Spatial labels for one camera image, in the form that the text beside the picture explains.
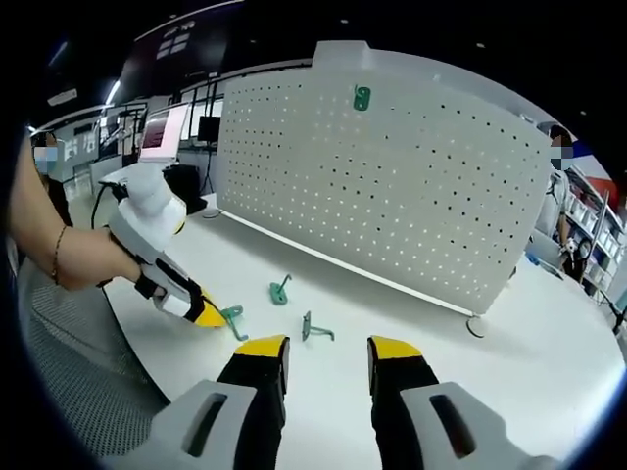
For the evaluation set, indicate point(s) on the white perforated mounting plate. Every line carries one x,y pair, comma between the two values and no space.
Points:
367,196

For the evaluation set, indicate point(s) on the black box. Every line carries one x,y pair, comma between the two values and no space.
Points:
181,181

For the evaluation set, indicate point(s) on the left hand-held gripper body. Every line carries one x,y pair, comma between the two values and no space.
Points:
147,210

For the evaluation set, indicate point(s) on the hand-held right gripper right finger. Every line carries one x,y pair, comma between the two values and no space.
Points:
490,440

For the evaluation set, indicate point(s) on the lit computer monitor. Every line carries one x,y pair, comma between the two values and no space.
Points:
159,132

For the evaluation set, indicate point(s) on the green hook assembly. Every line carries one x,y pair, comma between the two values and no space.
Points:
279,293
236,318
307,327
362,99

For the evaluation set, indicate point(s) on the person's left hand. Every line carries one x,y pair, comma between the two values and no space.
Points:
93,259

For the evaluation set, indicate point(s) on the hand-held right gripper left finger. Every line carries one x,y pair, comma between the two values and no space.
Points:
171,440

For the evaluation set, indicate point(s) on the white square column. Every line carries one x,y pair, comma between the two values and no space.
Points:
340,54

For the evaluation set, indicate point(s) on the black monitor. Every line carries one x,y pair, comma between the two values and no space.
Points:
209,128

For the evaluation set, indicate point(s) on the storage shelf rack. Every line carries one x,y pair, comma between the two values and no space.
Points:
597,220

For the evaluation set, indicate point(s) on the grey mesh chair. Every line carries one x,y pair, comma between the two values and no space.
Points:
73,352

